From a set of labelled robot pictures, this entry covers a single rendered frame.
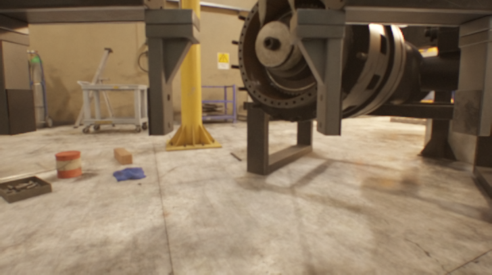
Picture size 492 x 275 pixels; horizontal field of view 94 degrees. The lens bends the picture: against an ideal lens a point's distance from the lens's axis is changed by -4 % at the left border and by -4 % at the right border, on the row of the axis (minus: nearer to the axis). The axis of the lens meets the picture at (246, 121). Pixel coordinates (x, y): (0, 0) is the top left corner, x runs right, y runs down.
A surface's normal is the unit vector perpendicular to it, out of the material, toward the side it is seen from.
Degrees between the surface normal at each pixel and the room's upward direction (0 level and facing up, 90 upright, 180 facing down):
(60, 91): 90
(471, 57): 90
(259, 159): 90
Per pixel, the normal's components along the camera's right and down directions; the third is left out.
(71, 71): 0.38, 0.10
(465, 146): -0.92, 0.04
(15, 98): 1.00, 0.00
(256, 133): -0.59, 0.09
